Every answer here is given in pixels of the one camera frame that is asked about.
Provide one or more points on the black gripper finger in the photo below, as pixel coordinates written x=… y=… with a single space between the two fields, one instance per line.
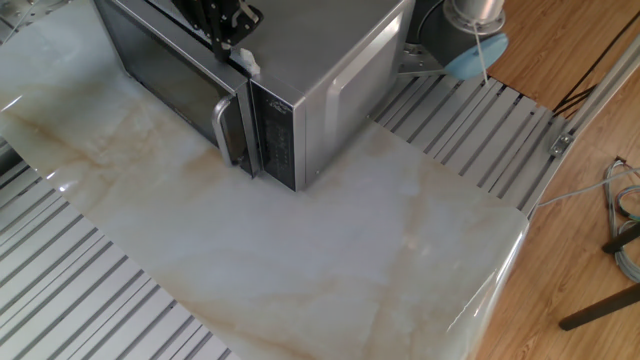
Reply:
x=242 y=30
x=217 y=30

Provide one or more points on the silver microwave body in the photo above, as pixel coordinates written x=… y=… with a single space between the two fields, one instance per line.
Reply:
x=310 y=45

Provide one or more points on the white tape piece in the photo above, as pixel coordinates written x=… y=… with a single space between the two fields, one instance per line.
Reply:
x=248 y=61

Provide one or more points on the marble pattern table cover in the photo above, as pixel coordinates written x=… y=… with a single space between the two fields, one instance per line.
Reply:
x=300 y=260

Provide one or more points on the white zip tie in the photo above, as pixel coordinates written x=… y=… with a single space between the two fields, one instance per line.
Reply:
x=481 y=55

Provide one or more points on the dark wooden furniture leg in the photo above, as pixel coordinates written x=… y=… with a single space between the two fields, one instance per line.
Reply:
x=622 y=240
x=600 y=309

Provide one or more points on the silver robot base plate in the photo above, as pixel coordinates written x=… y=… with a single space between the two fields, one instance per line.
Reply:
x=415 y=60

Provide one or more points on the metal corner bracket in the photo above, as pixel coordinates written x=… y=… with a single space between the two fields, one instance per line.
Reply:
x=561 y=145

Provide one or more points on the aluminium frame rail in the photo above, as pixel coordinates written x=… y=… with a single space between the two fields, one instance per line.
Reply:
x=605 y=87

